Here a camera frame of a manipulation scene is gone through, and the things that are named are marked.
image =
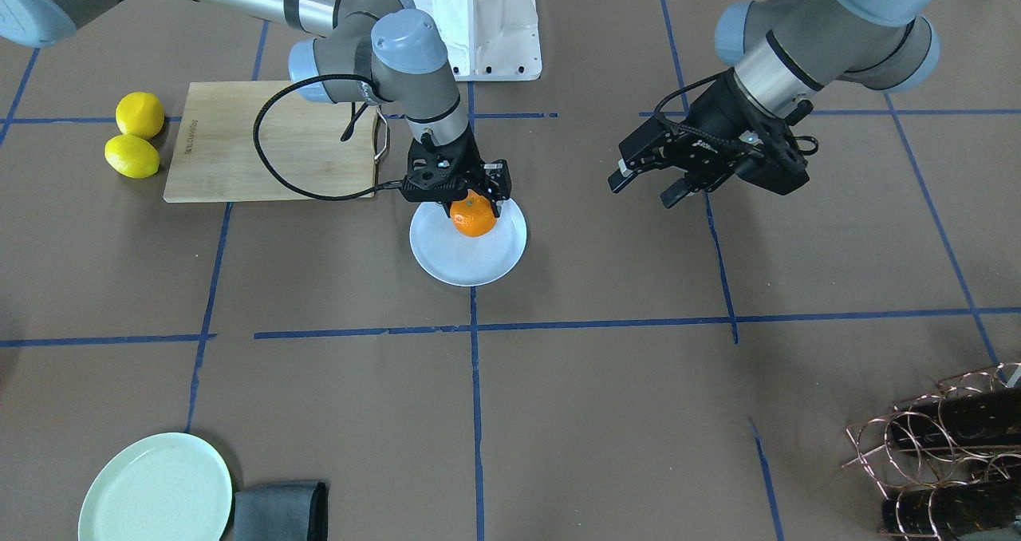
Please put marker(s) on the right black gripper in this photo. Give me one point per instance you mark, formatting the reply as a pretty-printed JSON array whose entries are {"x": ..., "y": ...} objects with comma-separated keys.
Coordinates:
[{"x": 498, "y": 179}]

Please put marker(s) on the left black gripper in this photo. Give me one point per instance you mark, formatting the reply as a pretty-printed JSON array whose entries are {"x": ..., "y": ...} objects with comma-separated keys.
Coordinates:
[{"x": 712, "y": 128}]

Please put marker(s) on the orange fruit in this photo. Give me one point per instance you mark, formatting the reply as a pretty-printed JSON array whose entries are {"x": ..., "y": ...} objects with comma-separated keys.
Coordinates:
[{"x": 472, "y": 216}]

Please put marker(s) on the light blue plate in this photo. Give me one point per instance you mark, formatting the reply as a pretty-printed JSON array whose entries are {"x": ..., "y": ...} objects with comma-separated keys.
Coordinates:
[{"x": 454, "y": 258}]

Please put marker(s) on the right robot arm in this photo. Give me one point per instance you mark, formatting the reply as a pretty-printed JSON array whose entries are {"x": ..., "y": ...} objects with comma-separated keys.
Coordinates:
[{"x": 370, "y": 51}]

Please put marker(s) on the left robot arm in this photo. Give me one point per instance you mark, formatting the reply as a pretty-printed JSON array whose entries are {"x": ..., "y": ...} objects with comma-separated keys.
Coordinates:
[{"x": 778, "y": 54}]

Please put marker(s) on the light green plate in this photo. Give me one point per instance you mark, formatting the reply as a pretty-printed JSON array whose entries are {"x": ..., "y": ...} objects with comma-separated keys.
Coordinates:
[{"x": 169, "y": 486}]

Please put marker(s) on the bamboo cutting board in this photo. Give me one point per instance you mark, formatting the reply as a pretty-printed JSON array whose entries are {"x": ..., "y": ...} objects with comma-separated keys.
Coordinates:
[{"x": 215, "y": 159}]

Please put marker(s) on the lower yellow lemon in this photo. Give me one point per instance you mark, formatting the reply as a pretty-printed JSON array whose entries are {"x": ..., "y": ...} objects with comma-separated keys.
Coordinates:
[{"x": 140, "y": 114}]

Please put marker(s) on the yellow lemon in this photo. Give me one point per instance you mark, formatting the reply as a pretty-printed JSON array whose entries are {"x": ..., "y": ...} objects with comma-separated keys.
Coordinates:
[
  {"x": 131, "y": 156},
  {"x": 140, "y": 114}
]

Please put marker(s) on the upper yellow lemon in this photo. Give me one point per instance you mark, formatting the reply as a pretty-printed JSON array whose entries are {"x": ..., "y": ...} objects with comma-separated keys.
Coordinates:
[{"x": 131, "y": 156}]

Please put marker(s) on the grey folded cloth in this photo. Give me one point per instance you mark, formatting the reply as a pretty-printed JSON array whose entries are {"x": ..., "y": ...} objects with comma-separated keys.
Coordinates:
[{"x": 282, "y": 511}]

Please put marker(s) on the dark green wine bottle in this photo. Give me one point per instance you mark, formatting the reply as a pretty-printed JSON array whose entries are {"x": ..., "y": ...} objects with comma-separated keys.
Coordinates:
[{"x": 975, "y": 420}]

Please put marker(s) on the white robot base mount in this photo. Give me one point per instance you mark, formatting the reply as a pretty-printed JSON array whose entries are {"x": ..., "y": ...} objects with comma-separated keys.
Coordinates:
[{"x": 489, "y": 40}]

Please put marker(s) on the copper wire bottle rack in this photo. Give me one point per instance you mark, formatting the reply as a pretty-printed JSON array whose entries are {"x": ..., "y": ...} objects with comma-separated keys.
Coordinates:
[{"x": 947, "y": 462}]

